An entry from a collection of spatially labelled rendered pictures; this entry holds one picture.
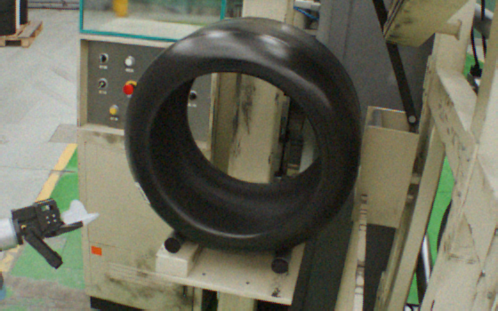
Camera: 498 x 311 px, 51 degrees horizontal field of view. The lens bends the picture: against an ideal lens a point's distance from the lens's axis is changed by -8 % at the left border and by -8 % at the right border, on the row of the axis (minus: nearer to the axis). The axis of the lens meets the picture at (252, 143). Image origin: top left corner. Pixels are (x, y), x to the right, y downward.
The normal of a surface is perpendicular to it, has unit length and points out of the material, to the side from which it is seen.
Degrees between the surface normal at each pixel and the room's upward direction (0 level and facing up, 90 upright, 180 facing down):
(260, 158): 90
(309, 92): 82
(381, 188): 90
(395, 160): 90
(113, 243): 90
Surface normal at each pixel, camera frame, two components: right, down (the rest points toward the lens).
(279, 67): -0.11, 0.19
